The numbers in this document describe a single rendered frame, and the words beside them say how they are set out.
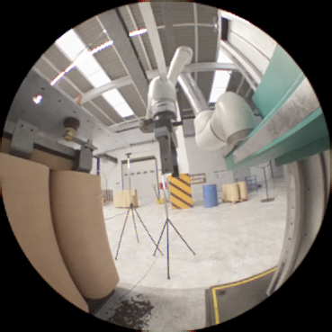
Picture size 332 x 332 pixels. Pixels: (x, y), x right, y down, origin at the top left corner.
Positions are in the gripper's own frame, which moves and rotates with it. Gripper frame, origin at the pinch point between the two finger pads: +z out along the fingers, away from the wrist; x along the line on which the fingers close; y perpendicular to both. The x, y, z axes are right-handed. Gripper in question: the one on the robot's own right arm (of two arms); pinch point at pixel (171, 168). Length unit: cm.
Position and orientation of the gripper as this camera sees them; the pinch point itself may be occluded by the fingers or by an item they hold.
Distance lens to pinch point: 33.8
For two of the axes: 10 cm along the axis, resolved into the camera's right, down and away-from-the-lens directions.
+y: 9.7, -1.4, -1.9
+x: 2.2, 1.7, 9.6
